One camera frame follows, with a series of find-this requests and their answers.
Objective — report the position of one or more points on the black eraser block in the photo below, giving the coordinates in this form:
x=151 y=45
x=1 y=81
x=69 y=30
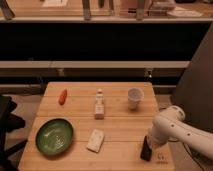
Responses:
x=146 y=152

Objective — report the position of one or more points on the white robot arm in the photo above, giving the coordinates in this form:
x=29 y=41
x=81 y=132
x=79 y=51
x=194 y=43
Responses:
x=170 y=123

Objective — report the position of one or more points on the small white bottle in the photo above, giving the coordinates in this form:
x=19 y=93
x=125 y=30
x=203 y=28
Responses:
x=99 y=105

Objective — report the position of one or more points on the white paper cup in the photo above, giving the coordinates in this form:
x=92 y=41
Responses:
x=135 y=96

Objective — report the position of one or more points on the orange carrot toy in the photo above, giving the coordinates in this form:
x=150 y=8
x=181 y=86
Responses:
x=63 y=97

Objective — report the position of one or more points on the white sponge block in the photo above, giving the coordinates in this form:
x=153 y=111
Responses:
x=95 y=141

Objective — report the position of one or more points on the green ceramic bowl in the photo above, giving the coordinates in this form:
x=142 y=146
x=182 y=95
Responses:
x=54 y=137

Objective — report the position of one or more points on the black office chair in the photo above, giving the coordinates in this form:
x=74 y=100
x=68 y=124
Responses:
x=8 y=123

